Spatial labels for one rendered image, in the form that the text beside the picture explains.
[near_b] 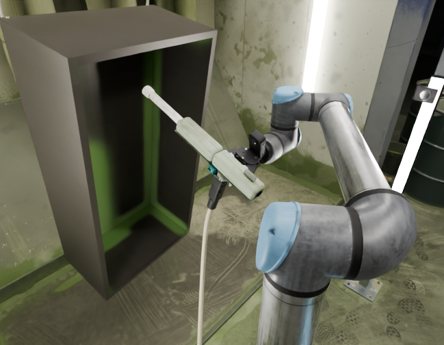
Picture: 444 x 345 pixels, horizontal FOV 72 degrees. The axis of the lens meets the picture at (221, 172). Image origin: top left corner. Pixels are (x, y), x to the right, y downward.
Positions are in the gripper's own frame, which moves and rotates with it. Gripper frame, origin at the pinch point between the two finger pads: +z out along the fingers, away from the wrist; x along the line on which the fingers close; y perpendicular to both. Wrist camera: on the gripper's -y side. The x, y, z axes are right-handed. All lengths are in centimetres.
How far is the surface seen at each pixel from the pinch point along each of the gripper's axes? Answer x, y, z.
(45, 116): 55, 15, 22
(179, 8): 156, 35, -122
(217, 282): -4, 140, -47
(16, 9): 159, 31, -9
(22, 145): 148, 115, 8
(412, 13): 23, -18, -197
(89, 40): 50, -12, 9
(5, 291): 81, 164, 55
